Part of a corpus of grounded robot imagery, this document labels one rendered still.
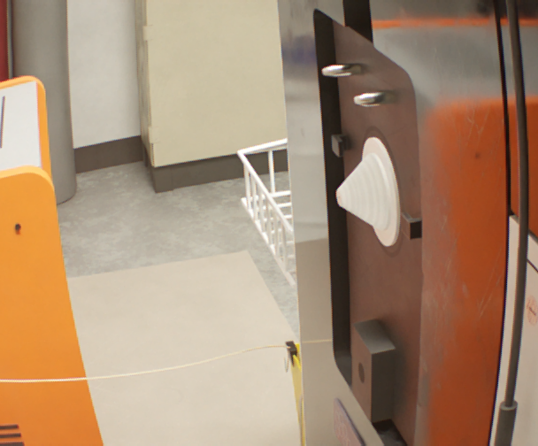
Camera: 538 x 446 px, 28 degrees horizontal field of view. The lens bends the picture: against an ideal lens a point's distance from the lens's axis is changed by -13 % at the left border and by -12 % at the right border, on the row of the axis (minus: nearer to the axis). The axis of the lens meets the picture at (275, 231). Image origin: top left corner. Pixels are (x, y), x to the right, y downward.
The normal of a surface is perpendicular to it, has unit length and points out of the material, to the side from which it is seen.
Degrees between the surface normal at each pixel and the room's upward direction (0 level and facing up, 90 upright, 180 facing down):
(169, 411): 0
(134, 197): 0
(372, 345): 0
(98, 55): 90
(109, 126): 90
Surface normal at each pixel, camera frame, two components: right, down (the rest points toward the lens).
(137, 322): -0.07, -0.91
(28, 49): -0.15, 0.41
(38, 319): 0.24, 0.38
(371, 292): -0.97, 0.15
